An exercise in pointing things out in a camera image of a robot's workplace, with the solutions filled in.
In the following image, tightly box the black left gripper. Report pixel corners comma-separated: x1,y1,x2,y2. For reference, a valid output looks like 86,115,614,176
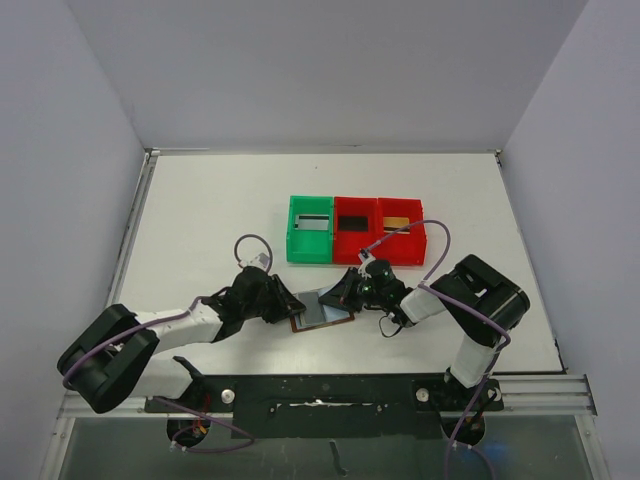
242,275,304,324

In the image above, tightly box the brown leather card holder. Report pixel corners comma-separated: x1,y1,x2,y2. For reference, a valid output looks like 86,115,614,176
290,287,355,333

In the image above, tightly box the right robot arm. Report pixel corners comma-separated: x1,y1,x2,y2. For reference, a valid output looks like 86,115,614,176
319,254,530,409

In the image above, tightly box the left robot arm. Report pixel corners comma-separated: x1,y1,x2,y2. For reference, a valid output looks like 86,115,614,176
57,266,306,414

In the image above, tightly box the black card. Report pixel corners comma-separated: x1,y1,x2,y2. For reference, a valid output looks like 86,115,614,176
338,215,369,232

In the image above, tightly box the gold card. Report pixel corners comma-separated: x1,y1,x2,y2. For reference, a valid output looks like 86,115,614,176
382,216,410,234

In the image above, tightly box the green bin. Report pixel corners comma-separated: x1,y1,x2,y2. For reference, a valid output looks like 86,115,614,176
286,196,334,264

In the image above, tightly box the red bin right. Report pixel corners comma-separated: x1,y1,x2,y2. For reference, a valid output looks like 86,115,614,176
373,197,427,266

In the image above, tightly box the red bin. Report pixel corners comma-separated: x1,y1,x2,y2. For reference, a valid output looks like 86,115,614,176
333,197,378,265
373,197,427,266

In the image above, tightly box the red bin middle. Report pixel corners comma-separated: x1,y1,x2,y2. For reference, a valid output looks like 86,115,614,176
333,197,378,265

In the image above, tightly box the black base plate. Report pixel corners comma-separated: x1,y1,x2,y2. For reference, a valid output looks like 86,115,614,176
144,374,504,445

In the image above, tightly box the aluminium left rail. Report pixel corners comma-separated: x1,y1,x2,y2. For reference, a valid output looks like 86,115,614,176
105,149,159,307

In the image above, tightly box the aluminium rail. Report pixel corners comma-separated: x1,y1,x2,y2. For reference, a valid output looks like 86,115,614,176
105,149,159,307
495,374,597,416

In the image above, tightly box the aluminium front rail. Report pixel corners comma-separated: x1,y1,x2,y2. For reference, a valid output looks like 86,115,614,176
495,374,597,416

